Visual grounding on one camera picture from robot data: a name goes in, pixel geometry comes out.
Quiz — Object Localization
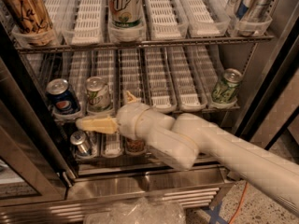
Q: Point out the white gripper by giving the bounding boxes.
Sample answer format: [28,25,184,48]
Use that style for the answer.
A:
[76,91,150,140]

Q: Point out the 7up can shelf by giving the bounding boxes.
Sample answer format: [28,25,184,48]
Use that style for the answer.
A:
[108,0,142,28]
[85,77,111,112]

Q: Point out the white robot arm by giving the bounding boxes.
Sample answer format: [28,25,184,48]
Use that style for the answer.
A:
[76,102,299,215]

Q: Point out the silver can bottom left rear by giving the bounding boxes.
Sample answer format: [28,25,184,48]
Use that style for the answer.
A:
[87,132,97,146]

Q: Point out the orange can bottom front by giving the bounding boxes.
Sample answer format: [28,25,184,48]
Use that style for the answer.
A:
[126,138,145,153]

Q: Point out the silver can bottom left front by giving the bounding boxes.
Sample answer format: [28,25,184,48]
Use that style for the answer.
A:
[70,131,92,157]

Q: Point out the Pepsi can middle shelf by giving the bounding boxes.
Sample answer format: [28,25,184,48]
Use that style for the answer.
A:
[46,78,80,115]

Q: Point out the fridge glass door left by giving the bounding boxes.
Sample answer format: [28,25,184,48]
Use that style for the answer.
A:
[0,24,76,206]

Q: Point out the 7up can top shelf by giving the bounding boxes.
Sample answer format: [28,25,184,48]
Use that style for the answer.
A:
[108,0,142,28]

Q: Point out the green can middle right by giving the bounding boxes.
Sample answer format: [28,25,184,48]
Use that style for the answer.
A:
[211,68,243,104]

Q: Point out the LaCroix can top shelf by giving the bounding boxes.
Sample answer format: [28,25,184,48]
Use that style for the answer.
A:
[2,0,55,47]

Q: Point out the blue floor tape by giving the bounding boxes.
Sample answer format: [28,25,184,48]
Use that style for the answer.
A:
[204,203,229,224]

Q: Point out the middle wire shelf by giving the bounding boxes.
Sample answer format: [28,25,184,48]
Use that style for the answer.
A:
[52,103,239,122]

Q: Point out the wire shelf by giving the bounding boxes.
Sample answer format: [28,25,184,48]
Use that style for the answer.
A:
[17,33,274,54]
[52,103,239,122]

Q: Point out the orange power cable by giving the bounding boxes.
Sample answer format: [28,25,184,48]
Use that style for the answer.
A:
[228,180,250,224]

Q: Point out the top wire shelf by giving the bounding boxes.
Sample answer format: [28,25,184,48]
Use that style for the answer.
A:
[17,33,274,54]

